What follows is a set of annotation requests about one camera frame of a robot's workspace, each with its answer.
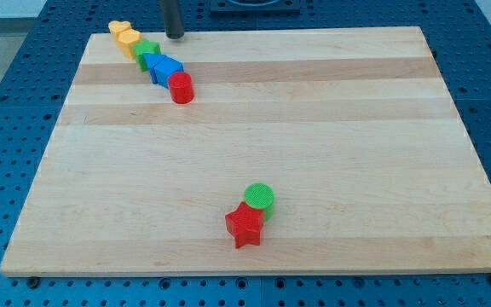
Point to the blue cube block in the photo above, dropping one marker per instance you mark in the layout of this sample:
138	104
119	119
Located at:
165	68

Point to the blue triangle block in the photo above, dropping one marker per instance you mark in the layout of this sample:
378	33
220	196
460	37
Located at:
152	60

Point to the green cylinder block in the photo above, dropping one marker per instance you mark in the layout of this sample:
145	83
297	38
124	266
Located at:
260	196

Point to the red star block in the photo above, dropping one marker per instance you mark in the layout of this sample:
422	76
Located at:
245	224

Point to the red cylinder block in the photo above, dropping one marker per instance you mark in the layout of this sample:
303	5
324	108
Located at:
181	88

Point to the wooden board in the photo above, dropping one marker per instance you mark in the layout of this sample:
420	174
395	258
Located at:
354	129

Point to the green star block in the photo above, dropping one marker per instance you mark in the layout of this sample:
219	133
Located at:
144	47

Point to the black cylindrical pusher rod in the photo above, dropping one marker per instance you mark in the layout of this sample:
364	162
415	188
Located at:
172	18

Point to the yellow hexagon block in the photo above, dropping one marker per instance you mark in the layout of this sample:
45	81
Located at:
126	39

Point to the yellow heart block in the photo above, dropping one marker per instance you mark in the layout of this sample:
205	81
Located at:
115	27

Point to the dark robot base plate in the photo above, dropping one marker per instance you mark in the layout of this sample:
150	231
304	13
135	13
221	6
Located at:
228	7

